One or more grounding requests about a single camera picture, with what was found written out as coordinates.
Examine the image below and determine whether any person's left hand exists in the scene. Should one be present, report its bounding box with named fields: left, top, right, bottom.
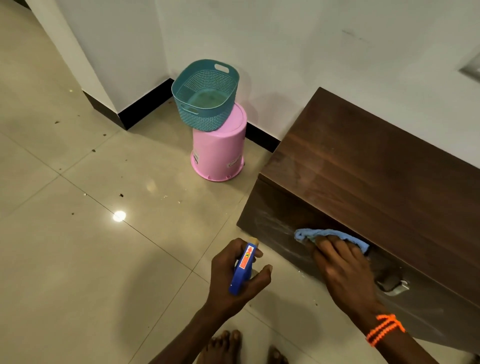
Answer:
left=203, top=238, right=274, bottom=320

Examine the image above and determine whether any person's right hand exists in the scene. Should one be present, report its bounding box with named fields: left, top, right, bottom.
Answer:
left=312, top=236, right=388, bottom=324

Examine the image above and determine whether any blue spray bottle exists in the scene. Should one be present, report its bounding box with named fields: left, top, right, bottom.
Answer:
left=229, top=237, right=260, bottom=297

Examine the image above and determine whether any light blue cleaning cloth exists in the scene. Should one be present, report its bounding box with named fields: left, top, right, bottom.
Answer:
left=293, top=228, right=371, bottom=256

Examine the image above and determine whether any person's left forearm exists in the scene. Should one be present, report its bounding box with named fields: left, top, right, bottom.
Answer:
left=149, top=304, right=226, bottom=364

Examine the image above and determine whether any person's right forearm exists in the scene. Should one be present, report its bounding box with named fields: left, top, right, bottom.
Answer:
left=355, top=303, right=440, bottom=364

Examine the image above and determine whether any person's left foot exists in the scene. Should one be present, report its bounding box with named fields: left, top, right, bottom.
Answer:
left=196, top=329, right=243, bottom=364

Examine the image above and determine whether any dark brown wooden cabinet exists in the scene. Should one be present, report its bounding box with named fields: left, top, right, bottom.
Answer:
left=236, top=87, right=480, bottom=355

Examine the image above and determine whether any pink plastic bucket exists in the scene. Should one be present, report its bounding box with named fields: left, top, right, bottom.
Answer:
left=190, top=102, right=248, bottom=183

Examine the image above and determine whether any black skirting board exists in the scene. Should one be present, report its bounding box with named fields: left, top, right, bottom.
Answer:
left=83, top=77, right=175, bottom=131
left=245, top=121, right=281, bottom=154

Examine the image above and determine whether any teal plastic woven basket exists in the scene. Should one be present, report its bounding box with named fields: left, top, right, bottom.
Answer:
left=171, top=59, right=241, bottom=133

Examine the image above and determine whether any silver metal drawer handle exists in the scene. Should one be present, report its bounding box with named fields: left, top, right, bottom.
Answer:
left=376, top=279, right=410, bottom=297

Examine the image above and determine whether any orange thread bracelet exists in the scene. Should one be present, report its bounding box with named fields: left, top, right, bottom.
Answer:
left=365, top=313, right=407, bottom=348

